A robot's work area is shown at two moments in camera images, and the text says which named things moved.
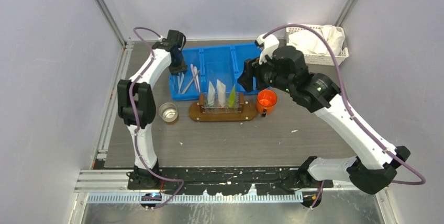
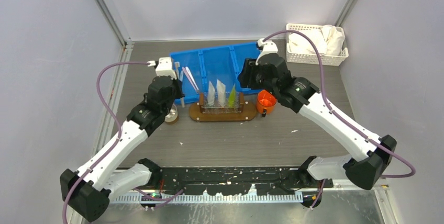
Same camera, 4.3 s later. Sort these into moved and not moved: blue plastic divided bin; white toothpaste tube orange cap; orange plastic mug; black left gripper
Moved: black left gripper
Not moved: white toothpaste tube orange cap; blue plastic divided bin; orange plastic mug
